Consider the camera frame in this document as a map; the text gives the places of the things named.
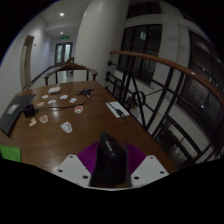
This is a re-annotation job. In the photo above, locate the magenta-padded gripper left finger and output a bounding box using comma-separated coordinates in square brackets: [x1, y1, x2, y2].
[54, 141, 100, 188]

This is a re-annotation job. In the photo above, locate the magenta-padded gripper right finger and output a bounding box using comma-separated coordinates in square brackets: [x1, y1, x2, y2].
[125, 142, 170, 189]

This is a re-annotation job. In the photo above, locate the green mouse pad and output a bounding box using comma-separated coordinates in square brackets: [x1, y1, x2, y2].
[0, 144, 23, 164]

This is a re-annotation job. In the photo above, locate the large white paper sticker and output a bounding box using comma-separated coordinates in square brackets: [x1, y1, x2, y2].
[60, 121, 74, 134]

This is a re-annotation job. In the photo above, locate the red and white sticker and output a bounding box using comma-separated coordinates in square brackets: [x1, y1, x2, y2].
[73, 105, 84, 115]

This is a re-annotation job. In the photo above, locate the white paper card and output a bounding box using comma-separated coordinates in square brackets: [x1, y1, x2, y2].
[105, 100, 130, 120]

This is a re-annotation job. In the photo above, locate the small white box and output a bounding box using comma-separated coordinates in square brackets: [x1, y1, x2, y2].
[47, 86, 62, 95]

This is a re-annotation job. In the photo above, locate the black closed laptop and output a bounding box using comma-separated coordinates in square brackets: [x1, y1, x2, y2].
[0, 93, 37, 136]

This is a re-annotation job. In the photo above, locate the wooden armchair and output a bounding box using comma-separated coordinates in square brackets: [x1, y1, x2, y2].
[43, 63, 99, 86]

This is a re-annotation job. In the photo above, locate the wood-topped black metal railing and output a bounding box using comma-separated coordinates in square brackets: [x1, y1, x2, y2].
[105, 49, 224, 168]

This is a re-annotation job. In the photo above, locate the plain side door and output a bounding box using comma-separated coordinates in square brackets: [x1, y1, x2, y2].
[19, 34, 35, 90]

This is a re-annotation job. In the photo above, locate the glazed double door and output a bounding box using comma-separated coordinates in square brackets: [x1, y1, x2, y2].
[54, 42, 73, 66]

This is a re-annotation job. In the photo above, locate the dark framed window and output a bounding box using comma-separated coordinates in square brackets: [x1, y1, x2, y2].
[117, 23, 163, 86]

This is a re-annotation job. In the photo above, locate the thin black cable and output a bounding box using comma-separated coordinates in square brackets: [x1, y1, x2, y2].
[33, 93, 128, 118]

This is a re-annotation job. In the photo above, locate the small black cable bundle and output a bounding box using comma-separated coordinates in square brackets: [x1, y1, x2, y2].
[74, 87, 96, 99]

